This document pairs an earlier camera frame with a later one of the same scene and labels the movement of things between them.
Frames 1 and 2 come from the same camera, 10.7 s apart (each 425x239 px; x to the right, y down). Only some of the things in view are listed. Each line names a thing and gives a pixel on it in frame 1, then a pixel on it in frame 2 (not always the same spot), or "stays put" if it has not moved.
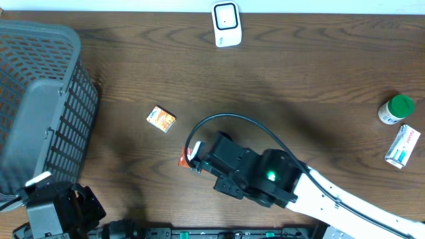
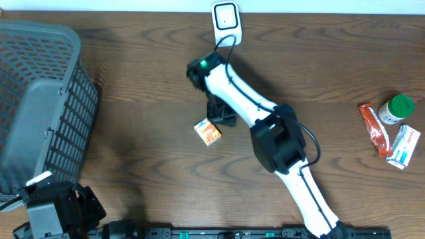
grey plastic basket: (48, 104) stays put
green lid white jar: (396, 109) stays put
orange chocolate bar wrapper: (182, 160) -> (376, 130)
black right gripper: (222, 186) -> (226, 117)
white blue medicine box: (402, 146) stays put
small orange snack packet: (161, 118) -> (208, 131)
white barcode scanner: (226, 23) stays put
